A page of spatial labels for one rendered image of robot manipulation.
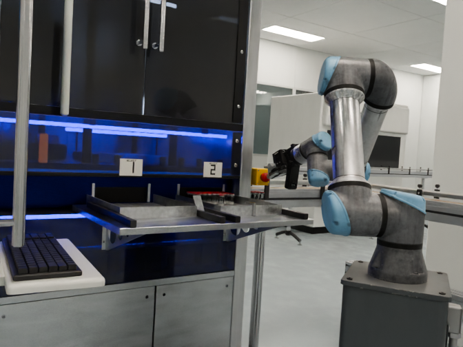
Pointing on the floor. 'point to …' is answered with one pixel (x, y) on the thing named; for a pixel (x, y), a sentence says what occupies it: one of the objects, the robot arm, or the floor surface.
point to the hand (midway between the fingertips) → (269, 178)
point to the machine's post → (241, 188)
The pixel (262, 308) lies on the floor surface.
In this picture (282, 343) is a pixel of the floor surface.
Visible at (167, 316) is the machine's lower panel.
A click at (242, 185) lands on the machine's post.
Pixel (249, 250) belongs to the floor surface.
